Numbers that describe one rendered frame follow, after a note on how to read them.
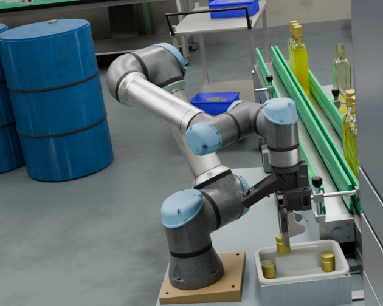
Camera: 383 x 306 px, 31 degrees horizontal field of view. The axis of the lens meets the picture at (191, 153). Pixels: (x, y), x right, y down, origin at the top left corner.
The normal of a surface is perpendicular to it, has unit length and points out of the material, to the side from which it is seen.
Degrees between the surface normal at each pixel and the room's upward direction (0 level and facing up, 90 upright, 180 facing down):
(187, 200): 10
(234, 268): 5
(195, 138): 92
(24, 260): 0
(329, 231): 90
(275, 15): 90
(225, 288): 5
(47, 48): 90
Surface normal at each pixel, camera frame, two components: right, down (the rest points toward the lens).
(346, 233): 0.01, 0.36
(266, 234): -0.13, -0.93
